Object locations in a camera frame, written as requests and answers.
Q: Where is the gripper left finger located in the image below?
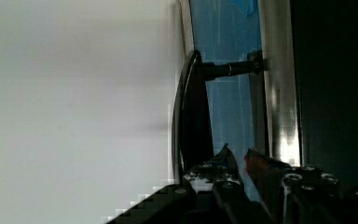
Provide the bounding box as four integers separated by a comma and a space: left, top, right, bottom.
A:
183, 144, 243, 198

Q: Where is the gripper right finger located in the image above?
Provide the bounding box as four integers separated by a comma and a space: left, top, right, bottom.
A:
244, 148, 339, 224

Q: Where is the blue glass oven door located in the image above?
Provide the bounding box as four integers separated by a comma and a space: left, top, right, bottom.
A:
172, 0, 268, 202

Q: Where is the black toaster oven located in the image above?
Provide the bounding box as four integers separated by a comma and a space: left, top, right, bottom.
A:
176, 0, 358, 188

